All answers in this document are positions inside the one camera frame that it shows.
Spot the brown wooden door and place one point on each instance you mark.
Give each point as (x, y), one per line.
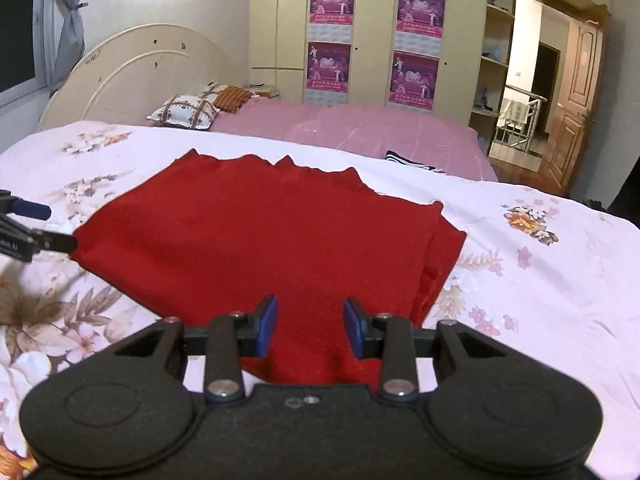
(575, 105)

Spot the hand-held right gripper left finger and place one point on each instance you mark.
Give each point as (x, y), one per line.
(267, 326)

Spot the white stair railing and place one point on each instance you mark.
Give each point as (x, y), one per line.
(517, 120)

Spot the window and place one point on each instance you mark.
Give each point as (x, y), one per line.
(17, 25)

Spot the bedside table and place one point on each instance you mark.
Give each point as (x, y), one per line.
(264, 91)

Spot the purple wall poster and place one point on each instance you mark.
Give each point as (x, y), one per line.
(421, 7)
(328, 67)
(331, 2)
(414, 80)

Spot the dark striped cloth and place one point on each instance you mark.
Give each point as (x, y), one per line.
(410, 161)

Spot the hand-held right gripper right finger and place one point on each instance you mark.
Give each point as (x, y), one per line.
(352, 326)

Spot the grey tied curtain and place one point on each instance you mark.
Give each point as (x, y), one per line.
(67, 25)

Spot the orange brown pillow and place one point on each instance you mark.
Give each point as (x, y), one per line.
(232, 97)

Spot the pink bedspread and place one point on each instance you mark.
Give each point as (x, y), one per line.
(350, 135)

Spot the patterned white pillow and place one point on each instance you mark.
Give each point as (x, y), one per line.
(187, 110)

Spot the cream curved headboard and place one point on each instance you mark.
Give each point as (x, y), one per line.
(135, 70)

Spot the cream open shelf unit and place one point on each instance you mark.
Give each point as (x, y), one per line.
(492, 70)

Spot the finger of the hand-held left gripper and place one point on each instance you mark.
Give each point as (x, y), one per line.
(31, 209)
(55, 242)

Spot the cream wardrobe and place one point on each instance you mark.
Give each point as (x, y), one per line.
(370, 35)

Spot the floral white bed sheet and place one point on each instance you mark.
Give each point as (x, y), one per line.
(550, 285)

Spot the red long-sleeved knit dress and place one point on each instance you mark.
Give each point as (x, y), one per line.
(250, 235)

